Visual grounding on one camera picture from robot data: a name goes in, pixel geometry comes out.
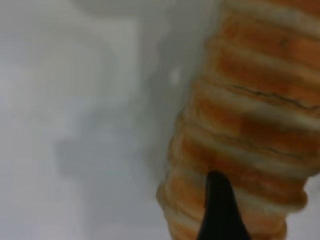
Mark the striped spiral bread roll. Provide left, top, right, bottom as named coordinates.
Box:
left=155, top=0, right=320, bottom=240

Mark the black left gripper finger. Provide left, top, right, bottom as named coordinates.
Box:
left=196, top=170, right=252, bottom=240

